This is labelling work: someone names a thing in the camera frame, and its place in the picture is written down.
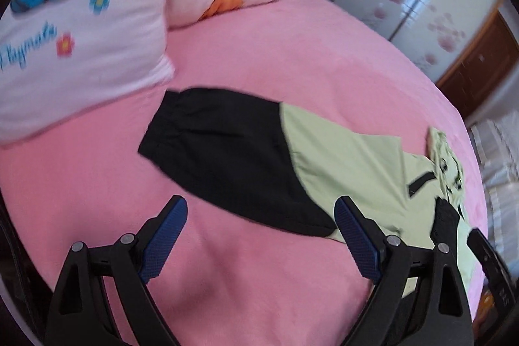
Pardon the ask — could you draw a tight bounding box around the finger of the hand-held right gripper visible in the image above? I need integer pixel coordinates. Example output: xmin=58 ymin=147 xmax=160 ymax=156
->
xmin=466 ymin=228 xmax=493 ymax=269

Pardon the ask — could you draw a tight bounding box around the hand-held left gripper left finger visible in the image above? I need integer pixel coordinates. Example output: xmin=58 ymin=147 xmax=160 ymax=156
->
xmin=44 ymin=195 xmax=189 ymax=346

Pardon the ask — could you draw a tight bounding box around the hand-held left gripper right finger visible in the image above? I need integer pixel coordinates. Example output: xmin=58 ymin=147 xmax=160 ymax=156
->
xmin=333 ymin=196 xmax=475 ymax=346

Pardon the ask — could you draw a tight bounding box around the green and black jacket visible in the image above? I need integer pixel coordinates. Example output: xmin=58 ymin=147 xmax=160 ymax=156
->
xmin=138 ymin=87 xmax=478 ymax=300

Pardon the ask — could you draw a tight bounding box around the white patterned blanket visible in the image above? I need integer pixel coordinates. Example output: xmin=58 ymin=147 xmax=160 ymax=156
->
xmin=466 ymin=115 xmax=519 ymax=249

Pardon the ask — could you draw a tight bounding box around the brown wooden door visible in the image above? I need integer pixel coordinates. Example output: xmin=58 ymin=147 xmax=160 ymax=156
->
xmin=436 ymin=0 xmax=519 ymax=120

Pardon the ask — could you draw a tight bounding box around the pink bed sheet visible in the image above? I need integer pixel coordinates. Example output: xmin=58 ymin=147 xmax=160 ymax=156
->
xmin=0 ymin=0 xmax=489 ymax=346

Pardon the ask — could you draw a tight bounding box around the white printed pillow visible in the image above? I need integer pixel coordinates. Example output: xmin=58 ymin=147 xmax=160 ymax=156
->
xmin=0 ymin=0 xmax=177 ymax=144

